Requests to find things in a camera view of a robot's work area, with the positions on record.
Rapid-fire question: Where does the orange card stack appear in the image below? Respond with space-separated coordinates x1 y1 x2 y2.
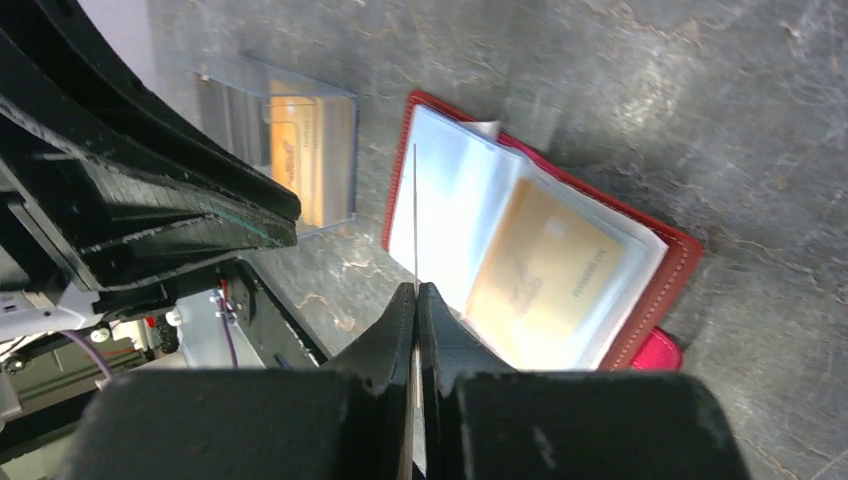
268 80 356 230

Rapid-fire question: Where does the gold credit card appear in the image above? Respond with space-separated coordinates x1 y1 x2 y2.
465 179 626 370

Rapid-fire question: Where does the clear plastic card box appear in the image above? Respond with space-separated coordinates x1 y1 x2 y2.
165 50 358 237

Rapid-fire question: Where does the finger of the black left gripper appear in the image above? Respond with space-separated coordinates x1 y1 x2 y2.
1 92 297 291
1 1 301 221

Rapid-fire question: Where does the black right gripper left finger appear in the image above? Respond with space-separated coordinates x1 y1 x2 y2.
325 282 416 479

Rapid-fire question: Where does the red leather card holder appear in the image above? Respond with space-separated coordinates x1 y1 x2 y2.
381 90 703 370

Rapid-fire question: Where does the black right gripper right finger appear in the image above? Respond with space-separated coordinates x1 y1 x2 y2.
417 282 514 479

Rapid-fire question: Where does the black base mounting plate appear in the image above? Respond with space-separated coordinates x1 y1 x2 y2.
0 258 333 465

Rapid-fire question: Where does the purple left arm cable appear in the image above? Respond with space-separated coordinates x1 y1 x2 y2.
59 291 240 382

